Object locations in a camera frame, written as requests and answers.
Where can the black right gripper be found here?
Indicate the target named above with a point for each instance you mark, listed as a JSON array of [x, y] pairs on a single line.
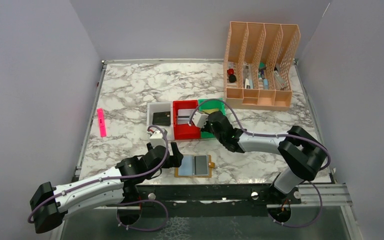
[[210, 125]]

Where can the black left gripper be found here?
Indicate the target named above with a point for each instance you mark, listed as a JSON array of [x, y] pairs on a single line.
[[171, 158]]

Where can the green plastic bin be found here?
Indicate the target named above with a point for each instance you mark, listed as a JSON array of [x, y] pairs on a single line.
[[213, 104]]

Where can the dark grey card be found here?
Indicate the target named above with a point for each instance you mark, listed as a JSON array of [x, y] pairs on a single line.
[[201, 167]]

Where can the red plastic bin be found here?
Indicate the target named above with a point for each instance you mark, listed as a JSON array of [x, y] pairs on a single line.
[[182, 131]]

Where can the yellow-brown card holder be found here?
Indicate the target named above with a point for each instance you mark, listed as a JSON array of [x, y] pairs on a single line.
[[211, 166]]

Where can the white plastic bin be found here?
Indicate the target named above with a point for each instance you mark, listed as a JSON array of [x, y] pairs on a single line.
[[160, 107]]

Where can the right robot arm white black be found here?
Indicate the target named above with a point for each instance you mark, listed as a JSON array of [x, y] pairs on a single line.
[[302, 153]]

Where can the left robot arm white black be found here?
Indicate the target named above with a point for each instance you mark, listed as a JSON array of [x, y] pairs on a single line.
[[51, 205]]

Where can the gold card with stripe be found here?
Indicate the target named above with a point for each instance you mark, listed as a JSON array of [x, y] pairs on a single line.
[[209, 111]]

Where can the white cards stack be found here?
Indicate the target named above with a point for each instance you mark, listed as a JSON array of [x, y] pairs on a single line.
[[183, 116]]

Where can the black card in white bin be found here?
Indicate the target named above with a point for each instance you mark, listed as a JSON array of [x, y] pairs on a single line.
[[161, 118]]

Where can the red and black stamp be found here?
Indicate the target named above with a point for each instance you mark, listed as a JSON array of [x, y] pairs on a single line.
[[231, 77]]

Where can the peach plastic desk organizer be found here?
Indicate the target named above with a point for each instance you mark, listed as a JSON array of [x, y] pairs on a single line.
[[255, 49]]

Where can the pink highlighter marker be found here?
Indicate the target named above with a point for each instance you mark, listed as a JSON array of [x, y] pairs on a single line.
[[101, 122]]

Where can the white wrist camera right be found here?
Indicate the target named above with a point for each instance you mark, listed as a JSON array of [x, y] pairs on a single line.
[[199, 119]]

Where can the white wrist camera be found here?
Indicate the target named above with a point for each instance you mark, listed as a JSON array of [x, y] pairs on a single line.
[[157, 138], [199, 119]]

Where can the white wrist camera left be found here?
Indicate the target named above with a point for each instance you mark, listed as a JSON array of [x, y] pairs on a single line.
[[157, 138]]

